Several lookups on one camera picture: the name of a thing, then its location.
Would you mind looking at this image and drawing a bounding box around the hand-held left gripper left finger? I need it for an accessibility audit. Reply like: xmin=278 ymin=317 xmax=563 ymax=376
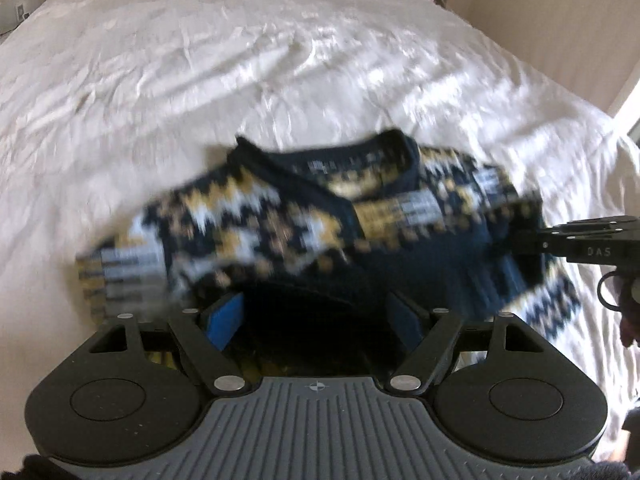
xmin=87 ymin=292 xmax=247 ymax=395

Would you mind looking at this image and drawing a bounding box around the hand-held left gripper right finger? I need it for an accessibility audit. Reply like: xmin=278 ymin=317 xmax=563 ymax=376
xmin=385 ymin=291 xmax=546 ymax=395

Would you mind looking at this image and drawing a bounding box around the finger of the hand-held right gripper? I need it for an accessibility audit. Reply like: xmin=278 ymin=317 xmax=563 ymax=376
xmin=515 ymin=216 xmax=640 ymax=261

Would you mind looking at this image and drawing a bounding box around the person's right hand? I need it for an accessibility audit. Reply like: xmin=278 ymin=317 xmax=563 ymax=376
xmin=619 ymin=280 xmax=640 ymax=348

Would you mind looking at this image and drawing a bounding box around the patterned knit sweater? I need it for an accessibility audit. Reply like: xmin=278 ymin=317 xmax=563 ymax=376
xmin=75 ymin=129 xmax=583 ymax=378

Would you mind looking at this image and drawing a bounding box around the white bedspread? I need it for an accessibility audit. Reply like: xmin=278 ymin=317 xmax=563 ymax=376
xmin=0 ymin=0 xmax=640 ymax=411

